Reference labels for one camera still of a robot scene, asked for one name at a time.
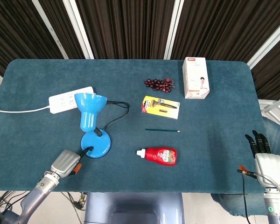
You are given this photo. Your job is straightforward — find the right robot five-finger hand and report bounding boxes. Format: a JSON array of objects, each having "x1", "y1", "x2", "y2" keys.
[{"x1": 237, "y1": 130, "x2": 280, "y2": 189}]

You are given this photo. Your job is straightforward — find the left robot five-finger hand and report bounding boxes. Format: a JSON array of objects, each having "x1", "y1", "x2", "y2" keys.
[{"x1": 50, "y1": 146, "x2": 94, "y2": 179}]

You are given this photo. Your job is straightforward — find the blue desk lamp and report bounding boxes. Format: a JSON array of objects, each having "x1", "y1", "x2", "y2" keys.
[{"x1": 74, "y1": 92, "x2": 112, "y2": 160}]

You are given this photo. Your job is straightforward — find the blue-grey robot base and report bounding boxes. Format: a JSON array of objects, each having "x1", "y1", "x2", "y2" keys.
[{"x1": 83, "y1": 192, "x2": 185, "y2": 224}]

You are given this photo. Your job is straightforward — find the white power strip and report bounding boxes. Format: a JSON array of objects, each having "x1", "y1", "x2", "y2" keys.
[{"x1": 48, "y1": 86, "x2": 95, "y2": 114}]

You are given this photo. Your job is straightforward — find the blue table mat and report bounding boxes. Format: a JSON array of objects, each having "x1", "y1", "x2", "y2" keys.
[{"x1": 0, "y1": 58, "x2": 269, "y2": 195}]

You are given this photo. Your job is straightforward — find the red ketchup squeeze bottle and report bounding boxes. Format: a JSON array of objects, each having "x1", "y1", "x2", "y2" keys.
[{"x1": 136, "y1": 147, "x2": 178, "y2": 167}]

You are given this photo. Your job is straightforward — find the green pencil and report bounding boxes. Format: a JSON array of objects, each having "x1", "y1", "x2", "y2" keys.
[{"x1": 145, "y1": 128, "x2": 181, "y2": 133}]

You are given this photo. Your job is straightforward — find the razor in yellow blister pack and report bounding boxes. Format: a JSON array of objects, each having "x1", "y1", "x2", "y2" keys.
[{"x1": 141, "y1": 95, "x2": 181, "y2": 120}]

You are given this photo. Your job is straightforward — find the white carton box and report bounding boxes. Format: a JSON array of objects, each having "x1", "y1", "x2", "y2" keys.
[{"x1": 182, "y1": 56, "x2": 210, "y2": 100}]

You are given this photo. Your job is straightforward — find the dark red grape bunch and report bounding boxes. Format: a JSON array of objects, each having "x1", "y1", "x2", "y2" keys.
[{"x1": 144, "y1": 78, "x2": 175, "y2": 93}]

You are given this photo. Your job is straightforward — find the dark brown pleated curtain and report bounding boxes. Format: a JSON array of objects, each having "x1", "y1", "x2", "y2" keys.
[{"x1": 0, "y1": 0, "x2": 280, "y2": 101}]

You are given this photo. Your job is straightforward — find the floor cables with plug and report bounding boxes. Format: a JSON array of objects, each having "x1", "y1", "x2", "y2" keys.
[{"x1": 49, "y1": 191, "x2": 88, "y2": 210}]

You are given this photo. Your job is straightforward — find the black cable at right hand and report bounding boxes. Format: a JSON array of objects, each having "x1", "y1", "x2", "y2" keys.
[{"x1": 241, "y1": 174, "x2": 251, "y2": 224}]

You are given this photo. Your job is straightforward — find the white aluminium frame rack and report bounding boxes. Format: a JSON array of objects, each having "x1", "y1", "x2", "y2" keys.
[{"x1": 258, "y1": 94, "x2": 280, "y2": 127}]

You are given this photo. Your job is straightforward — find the white power strip cable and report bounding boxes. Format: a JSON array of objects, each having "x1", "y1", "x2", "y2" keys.
[{"x1": 0, "y1": 105, "x2": 51, "y2": 114}]

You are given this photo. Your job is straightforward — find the black floor cable bundle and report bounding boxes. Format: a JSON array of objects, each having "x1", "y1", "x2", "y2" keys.
[{"x1": 0, "y1": 191, "x2": 28, "y2": 217}]

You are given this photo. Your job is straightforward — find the white aluminium frame bar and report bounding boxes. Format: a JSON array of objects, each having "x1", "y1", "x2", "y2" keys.
[
  {"x1": 246, "y1": 15, "x2": 280, "y2": 70},
  {"x1": 32, "y1": 0, "x2": 69, "y2": 59},
  {"x1": 62, "y1": 0, "x2": 95, "y2": 60},
  {"x1": 163, "y1": 0, "x2": 185, "y2": 60}
]

